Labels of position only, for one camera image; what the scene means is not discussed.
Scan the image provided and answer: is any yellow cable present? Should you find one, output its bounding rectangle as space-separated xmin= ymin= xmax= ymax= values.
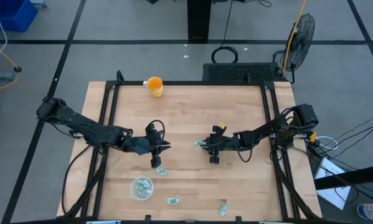
xmin=0 ymin=37 xmax=21 ymax=95
xmin=281 ymin=0 xmax=308 ymax=75

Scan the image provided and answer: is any black aluminium table frame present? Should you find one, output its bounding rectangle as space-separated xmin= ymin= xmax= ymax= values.
xmin=57 ymin=70 xmax=323 ymax=224

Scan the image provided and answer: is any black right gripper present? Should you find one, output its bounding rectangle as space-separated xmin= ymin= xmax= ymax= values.
xmin=201 ymin=124 xmax=242 ymax=165

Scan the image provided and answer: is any white blue container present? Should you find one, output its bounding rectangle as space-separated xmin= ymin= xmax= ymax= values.
xmin=356 ymin=203 xmax=373 ymax=222

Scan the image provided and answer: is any black perforated computer case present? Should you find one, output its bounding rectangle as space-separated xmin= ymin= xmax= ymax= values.
xmin=202 ymin=62 xmax=283 ymax=83

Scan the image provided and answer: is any black metal beam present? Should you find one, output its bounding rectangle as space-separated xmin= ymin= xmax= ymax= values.
xmin=313 ymin=164 xmax=373 ymax=190

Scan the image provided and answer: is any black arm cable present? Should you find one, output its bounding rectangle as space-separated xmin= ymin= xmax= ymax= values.
xmin=60 ymin=144 xmax=92 ymax=215

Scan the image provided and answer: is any white cardboard box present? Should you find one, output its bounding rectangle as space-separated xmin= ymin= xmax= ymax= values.
xmin=313 ymin=157 xmax=352 ymax=211

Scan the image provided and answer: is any coiled black cable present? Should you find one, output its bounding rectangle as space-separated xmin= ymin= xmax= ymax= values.
xmin=210 ymin=0 xmax=239 ymax=65

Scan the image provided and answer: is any black floor fan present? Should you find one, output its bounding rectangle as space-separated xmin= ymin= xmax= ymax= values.
xmin=273 ymin=12 xmax=316 ymax=73

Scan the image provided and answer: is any black stand column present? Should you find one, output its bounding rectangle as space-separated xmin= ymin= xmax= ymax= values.
xmin=187 ymin=0 xmax=212 ymax=44

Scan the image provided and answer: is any clear plastic round container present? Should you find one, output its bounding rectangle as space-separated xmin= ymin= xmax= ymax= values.
xmin=130 ymin=176 xmax=155 ymax=202

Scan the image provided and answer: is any blue plastic bin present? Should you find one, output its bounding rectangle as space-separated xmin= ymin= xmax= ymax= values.
xmin=0 ymin=0 xmax=39 ymax=33

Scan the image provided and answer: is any white cable loop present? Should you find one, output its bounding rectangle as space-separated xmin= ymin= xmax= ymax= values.
xmin=315 ymin=136 xmax=339 ymax=152

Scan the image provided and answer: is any orange yellow mug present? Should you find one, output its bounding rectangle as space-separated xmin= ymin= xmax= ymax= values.
xmin=142 ymin=76 xmax=164 ymax=98

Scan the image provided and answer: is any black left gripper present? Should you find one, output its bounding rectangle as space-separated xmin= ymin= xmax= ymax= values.
xmin=123 ymin=123 xmax=171 ymax=168

